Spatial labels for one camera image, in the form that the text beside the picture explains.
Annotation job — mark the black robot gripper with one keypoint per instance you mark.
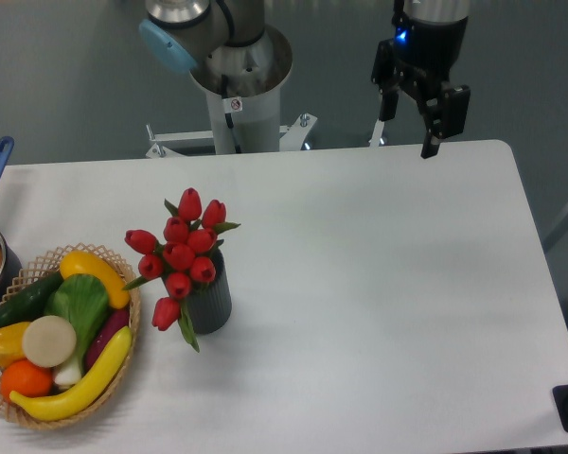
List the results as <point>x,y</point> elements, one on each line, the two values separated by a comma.
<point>428,38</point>

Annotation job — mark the red tulip bouquet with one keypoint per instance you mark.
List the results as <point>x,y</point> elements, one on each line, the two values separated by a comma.
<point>183,260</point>

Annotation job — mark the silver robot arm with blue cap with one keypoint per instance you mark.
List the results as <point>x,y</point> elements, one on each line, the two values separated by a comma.
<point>241,64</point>

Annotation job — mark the dark grey ribbed vase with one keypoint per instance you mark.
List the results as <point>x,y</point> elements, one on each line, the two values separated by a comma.
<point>210,309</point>

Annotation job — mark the purple eggplant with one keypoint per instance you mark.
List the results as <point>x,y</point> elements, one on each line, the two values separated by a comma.
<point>113,323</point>

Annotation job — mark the yellow squash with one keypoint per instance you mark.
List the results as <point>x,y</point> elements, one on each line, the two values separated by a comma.
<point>82,262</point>

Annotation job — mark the green bok choy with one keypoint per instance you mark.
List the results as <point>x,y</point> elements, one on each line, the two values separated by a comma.
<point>83,301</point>

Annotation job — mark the woven wicker basket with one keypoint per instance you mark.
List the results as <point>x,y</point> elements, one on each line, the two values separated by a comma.
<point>40,267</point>

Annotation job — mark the yellow banana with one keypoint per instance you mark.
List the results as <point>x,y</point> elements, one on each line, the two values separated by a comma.
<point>87,391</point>

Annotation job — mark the green cucumber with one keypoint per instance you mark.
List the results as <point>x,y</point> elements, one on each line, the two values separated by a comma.
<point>28,304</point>

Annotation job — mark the beige round disc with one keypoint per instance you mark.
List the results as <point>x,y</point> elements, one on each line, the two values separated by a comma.
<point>49,341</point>

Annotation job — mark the yellow bell pepper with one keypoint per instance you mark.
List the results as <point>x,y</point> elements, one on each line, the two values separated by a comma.
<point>11,343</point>

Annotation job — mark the orange fruit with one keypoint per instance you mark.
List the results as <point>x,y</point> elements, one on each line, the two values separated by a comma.
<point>26,378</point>

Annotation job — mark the white metal robot base frame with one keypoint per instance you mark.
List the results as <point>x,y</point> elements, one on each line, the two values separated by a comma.
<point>180,139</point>

